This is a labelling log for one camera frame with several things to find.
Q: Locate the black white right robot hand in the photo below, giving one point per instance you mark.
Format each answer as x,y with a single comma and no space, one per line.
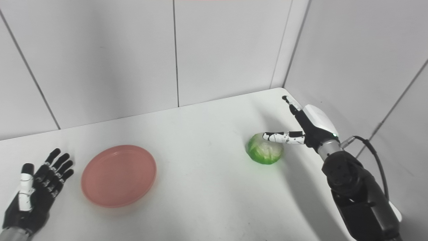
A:
312,129

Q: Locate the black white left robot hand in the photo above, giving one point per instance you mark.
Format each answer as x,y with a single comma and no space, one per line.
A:
33,201

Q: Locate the green white cabbage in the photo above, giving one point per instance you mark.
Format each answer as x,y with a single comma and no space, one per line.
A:
262,152

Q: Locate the pink plate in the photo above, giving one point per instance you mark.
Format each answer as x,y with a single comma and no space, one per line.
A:
118,175

